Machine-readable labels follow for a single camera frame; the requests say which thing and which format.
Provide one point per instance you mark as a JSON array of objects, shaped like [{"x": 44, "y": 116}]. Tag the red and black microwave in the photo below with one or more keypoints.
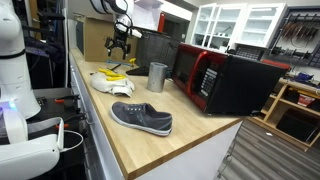
[{"x": 240, "y": 83}]

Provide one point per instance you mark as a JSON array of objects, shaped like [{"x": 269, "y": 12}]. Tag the grey canvas shoe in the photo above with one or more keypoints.
[{"x": 140, "y": 116}]

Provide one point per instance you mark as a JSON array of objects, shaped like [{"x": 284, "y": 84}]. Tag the white crumpled towel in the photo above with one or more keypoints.
[{"x": 106, "y": 86}]

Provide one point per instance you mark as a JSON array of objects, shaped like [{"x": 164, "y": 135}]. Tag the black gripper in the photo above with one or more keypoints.
[{"x": 118, "y": 40}]

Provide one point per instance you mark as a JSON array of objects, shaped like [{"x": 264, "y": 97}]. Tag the black wedge wrench stand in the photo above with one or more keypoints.
[{"x": 138, "y": 71}]

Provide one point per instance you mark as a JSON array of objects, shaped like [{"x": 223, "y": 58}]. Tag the dark grey fabric bin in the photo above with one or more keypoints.
[{"x": 156, "y": 46}]

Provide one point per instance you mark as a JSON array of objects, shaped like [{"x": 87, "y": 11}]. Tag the metal cylinder cup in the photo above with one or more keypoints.
[{"x": 156, "y": 78}]

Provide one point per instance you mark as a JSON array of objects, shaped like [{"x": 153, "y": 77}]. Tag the black equipment rack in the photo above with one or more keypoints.
[{"x": 50, "y": 63}]

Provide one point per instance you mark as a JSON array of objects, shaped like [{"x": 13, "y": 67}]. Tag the black case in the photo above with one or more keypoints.
[{"x": 296, "y": 126}]

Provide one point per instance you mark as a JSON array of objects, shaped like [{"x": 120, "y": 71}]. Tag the wooden shelf unit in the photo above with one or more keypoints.
[{"x": 276, "y": 100}]

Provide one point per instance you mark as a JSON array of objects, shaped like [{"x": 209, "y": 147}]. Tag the black tool pegboard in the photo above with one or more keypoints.
[{"x": 300, "y": 30}]

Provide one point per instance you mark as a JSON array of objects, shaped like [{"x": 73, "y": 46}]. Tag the black perforated tray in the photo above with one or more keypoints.
[{"x": 250, "y": 52}]

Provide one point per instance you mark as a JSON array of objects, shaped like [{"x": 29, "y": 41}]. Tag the red and white box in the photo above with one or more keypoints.
[{"x": 306, "y": 100}]

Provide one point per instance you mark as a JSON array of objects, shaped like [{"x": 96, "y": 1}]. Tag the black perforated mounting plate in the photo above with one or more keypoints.
[{"x": 46, "y": 108}]

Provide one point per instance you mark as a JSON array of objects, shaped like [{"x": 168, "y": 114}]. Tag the red vertical panel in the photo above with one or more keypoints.
[{"x": 161, "y": 23}]

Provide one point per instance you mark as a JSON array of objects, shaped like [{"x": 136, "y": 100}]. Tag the black clamp orange tip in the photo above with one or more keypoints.
[
  {"x": 75, "y": 118},
  {"x": 66, "y": 98}
]

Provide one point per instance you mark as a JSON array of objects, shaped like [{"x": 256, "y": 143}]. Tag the white glass-door cabinet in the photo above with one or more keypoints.
[{"x": 253, "y": 26}]

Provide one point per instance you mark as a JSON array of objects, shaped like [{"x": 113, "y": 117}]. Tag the blue item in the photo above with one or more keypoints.
[{"x": 304, "y": 77}]

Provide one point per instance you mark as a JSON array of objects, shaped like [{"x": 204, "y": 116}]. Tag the large cardboard box blue print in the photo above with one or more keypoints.
[{"x": 93, "y": 40}]

